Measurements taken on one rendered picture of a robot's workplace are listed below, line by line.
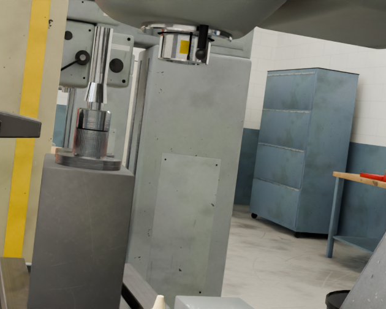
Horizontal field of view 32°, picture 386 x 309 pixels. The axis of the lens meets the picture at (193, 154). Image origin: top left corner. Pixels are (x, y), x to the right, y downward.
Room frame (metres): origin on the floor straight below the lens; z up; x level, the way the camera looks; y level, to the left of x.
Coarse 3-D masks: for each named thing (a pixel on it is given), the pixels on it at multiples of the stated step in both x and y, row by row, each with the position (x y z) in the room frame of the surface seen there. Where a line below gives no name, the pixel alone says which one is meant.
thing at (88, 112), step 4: (80, 108) 0.90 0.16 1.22; (84, 108) 0.90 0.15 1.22; (80, 112) 0.90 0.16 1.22; (84, 112) 0.89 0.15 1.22; (88, 112) 0.89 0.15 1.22; (92, 112) 0.89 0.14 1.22; (96, 112) 0.89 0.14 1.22; (100, 112) 0.89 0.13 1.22; (104, 112) 0.90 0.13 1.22; (108, 112) 0.90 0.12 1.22; (96, 116) 0.89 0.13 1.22; (100, 116) 0.89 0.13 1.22; (104, 116) 0.90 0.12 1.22; (108, 116) 0.90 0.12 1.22
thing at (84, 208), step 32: (64, 160) 0.88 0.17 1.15; (96, 160) 0.87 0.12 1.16; (64, 192) 0.85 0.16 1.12; (96, 192) 0.86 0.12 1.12; (128, 192) 0.87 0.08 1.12; (64, 224) 0.85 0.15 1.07; (96, 224) 0.86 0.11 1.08; (128, 224) 0.87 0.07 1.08; (32, 256) 0.85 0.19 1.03; (64, 256) 0.85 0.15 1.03; (96, 256) 0.86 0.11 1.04; (32, 288) 0.84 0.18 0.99; (64, 288) 0.85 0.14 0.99; (96, 288) 0.86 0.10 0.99
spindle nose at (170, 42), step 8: (168, 32) 0.61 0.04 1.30; (176, 32) 0.60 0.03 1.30; (160, 40) 0.62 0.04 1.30; (168, 40) 0.61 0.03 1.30; (176, 40) 0.60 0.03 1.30; (192, 40) 0.60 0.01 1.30; (208, 40) 0.62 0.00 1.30; (160, 48) 0.62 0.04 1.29; (168, 48) 0.61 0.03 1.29; (176, 48) 0.60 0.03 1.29; (192, 48) 0.60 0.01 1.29; (208, 48) 0.62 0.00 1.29; (160, 56) 0.61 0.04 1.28; (168, 56) 0.61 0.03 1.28; (176, 56) 0.60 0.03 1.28; (184, 56) 0.60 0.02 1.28; (192, 56) 0.60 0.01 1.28; (208, 56) 0.62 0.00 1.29; (184, 64) 0.65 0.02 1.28; (192, 64) 0.64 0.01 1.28; (200, 64) 0.62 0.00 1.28
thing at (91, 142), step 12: (84, 120) 0.89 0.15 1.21; (96, 120) 0.89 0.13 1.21; (108, 120) 0.91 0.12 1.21; (84, 132) 0.89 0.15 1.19; (96, 132) 0.89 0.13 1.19; (108, 132) 0.91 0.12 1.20; (84, 144) 0.89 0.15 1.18; (96, 144) 0.89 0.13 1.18; (84, 156) 0.89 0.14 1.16; (96, 156) 0.89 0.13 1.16
